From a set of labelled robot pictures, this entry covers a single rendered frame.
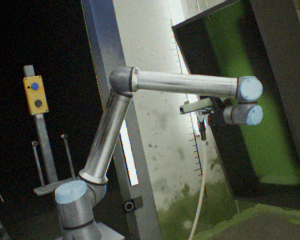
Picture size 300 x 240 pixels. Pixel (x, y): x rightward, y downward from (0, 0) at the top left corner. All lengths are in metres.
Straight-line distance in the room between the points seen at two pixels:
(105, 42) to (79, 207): 1.30
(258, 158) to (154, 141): 0.77
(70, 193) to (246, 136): 1.36
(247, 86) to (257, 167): 1.21
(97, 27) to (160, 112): 0.79
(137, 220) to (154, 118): 0.77
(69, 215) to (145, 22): 1.63
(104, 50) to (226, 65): 0.87
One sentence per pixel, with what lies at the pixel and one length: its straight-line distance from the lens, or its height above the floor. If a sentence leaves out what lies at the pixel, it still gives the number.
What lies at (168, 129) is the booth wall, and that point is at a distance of 2.54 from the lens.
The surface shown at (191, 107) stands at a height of 1.14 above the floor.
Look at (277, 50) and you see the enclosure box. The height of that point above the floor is 1.33.
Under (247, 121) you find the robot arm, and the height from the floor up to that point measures 1.04.
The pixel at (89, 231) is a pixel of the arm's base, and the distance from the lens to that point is 1.55.
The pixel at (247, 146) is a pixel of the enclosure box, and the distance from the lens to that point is 2.39.
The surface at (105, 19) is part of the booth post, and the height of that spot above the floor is 1.87.
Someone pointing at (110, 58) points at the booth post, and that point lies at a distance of 2.39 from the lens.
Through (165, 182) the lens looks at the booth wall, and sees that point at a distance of 2.55.
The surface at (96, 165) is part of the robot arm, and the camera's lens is 1.62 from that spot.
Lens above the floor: 1.21
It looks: 3 degrees down
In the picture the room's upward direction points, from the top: 12 degrees counter-clockwise
